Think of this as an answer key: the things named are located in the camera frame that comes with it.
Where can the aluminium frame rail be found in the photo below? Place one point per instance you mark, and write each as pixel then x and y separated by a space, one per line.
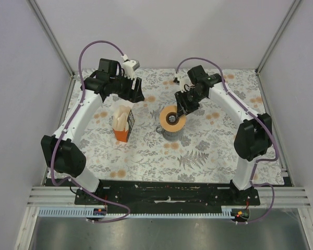
pixel 285 197

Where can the wooden dripper ring holder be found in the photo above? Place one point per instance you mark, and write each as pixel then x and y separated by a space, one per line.
pixel 169 119

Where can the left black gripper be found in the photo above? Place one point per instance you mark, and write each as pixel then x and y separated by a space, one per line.
pixel 130 94

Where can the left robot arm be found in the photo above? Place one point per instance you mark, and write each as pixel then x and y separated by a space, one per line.
pixel 61 150

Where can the stack of paper filters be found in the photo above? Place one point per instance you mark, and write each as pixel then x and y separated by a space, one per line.
pixel 120 118

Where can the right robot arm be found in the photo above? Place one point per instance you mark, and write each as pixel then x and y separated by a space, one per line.
pixel 254 130

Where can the orange coffee filter box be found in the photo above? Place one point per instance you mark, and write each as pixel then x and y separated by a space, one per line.
pixel 123 136

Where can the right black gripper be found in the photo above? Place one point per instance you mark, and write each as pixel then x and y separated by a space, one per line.
pixel 183 107

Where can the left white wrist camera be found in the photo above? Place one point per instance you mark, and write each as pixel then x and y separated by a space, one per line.
pixel 130 66

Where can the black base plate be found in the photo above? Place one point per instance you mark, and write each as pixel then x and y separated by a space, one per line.
pixel 172 197

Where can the glass coffee server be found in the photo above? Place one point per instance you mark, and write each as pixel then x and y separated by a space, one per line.
pixel 169 136

